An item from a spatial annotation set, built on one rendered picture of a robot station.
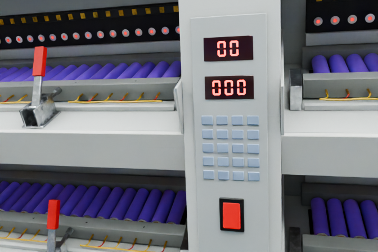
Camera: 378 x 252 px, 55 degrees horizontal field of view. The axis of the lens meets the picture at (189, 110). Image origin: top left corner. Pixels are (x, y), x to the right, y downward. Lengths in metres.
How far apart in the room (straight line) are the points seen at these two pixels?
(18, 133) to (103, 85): 0.11
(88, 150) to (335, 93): 0.27
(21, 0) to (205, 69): 0.43
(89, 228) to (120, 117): 0.17
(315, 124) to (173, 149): 0.14
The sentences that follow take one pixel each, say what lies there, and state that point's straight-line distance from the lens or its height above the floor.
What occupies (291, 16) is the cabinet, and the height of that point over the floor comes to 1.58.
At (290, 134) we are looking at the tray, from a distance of 0.35.
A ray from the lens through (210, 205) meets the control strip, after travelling 0.38.
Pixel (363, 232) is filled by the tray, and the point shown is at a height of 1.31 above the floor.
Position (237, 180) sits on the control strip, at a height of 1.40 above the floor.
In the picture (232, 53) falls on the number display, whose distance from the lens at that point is 0.34.
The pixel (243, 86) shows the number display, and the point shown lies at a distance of 0.34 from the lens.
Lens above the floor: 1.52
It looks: 8 degrees down
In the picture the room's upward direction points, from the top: 2 degrees counter-clockwise
